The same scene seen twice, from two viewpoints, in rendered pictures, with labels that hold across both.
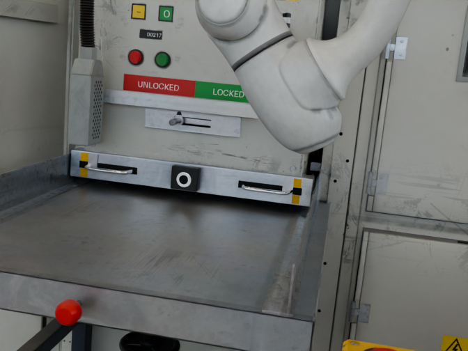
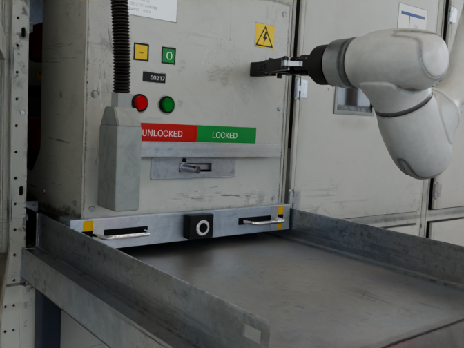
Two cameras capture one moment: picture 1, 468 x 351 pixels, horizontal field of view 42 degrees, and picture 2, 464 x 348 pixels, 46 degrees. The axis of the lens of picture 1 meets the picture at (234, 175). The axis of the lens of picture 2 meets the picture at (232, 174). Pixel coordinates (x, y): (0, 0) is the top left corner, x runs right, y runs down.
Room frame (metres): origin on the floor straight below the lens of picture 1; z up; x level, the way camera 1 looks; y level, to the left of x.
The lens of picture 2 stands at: (0.47, 0.89, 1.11)
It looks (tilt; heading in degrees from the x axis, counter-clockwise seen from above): 5 degrees down; 312
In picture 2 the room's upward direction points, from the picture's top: 3 degrees clockwise
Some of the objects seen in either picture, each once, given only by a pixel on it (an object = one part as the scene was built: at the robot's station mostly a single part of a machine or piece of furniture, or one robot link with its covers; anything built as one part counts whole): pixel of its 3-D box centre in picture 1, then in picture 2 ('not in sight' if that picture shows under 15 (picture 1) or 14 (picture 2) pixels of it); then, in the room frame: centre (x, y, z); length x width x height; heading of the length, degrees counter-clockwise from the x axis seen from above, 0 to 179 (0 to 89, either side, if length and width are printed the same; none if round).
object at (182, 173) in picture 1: (185, 177); (199, 226); (1.26, 0.10, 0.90); 0.06 x 0.03 x 0.05; 80
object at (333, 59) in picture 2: not in sight; (346, 63); (1.00, 0.00, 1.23); 0.09 x 0.06 x 0.09; 80
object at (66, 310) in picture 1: (71, 309); not in sight; (0.73, 0.19, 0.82); 0.04 x 0.03 x 0.03; 170
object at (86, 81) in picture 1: (87, 102); (119, 158); (1.25, 0.32, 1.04); 0.08 x 0.05 x 0.17; 170
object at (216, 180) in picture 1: (189, 175); (189, 223); (1.30, 0.10, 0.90); 0.54 x 0.05 x 0.06; 80
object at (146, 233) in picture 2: (108, 168); (122, 233); (1.29, 0.27, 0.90); 0.11 x 0.05 x 0.01; 80
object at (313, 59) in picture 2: not in sight; (317, 65); (1.08, -0.01, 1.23); 0.09 x 0.08 x 0.07; 170
